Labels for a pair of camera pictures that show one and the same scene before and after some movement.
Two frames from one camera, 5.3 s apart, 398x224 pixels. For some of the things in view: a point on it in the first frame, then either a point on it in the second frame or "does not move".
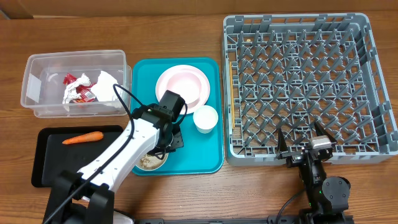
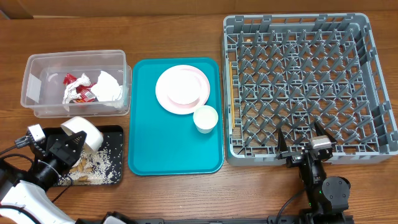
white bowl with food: (150, 162) -> (94, 139)
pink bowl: (186, 84) does not move
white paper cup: (205, 117) does not move
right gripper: (294, 156) does not move
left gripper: (178, 141) -> (66, 156)
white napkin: (104, 90) does not move
